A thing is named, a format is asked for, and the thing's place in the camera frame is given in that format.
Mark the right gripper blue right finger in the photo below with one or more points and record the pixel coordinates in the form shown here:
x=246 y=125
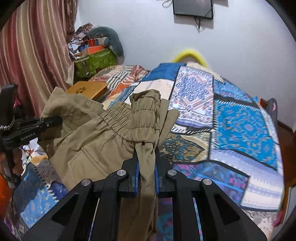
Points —
x=163 y=187

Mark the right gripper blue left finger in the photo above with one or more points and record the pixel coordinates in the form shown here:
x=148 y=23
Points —
x=131 y=185

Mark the olive khaki pants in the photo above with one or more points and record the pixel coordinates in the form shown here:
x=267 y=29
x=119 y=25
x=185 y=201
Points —
x=93 y=142

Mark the person's left hand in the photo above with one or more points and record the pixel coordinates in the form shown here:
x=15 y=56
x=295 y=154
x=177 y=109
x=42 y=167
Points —
x=18 y=168

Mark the blue patchwork bed cover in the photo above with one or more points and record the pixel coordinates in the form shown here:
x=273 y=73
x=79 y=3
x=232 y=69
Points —
x=221 y=133

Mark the striped brown curtain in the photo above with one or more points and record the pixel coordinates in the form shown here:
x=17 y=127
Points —
x=34 y=51

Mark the green storage basket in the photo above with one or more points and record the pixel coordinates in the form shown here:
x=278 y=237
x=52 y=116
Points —
x=89 y=65

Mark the striped orange blanket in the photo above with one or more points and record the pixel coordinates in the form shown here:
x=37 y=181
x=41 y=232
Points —
x=118 y=77

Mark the grey backpack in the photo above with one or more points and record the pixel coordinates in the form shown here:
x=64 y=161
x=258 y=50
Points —
x=272 y=110

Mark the small black wall monitor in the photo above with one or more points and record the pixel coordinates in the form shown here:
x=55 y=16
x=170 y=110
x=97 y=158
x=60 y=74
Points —
x=195 y=8

